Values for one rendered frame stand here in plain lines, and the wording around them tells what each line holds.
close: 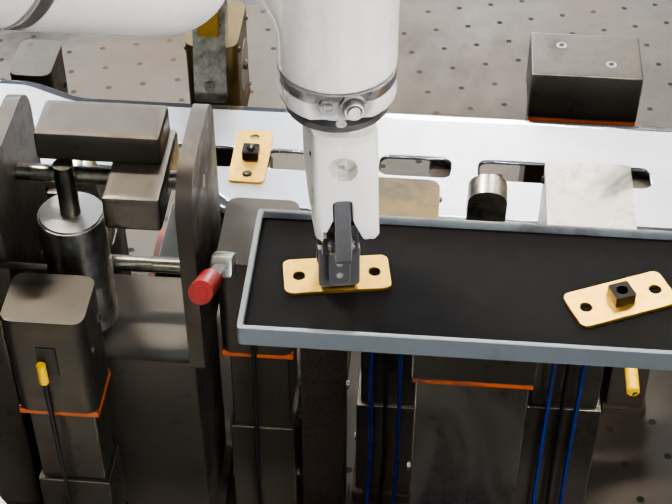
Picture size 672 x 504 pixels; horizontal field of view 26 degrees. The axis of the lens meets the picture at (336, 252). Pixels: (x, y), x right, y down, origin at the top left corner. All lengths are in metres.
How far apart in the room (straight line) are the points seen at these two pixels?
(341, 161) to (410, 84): 1.11
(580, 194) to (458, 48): 0.91
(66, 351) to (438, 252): 0.33
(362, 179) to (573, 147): 0.56
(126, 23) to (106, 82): 1.32
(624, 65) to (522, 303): 0.54
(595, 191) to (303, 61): 0.43
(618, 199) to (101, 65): 1.06
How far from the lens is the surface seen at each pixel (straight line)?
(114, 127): 1.27
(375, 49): 0.98
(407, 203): 1.34
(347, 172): 1.03
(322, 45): 0.96
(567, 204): 1.31
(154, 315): 1.41
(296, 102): 1.00
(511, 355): 1.11
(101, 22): 0.82
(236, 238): 1.31
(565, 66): 1.61
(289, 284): 1.14
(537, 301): 1.15
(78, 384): 1.30
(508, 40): 2.23
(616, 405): 1.69
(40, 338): 1.27
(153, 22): 0.84
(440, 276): 1.16
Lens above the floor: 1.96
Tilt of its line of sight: 43 degrees down
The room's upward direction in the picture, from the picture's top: straight up
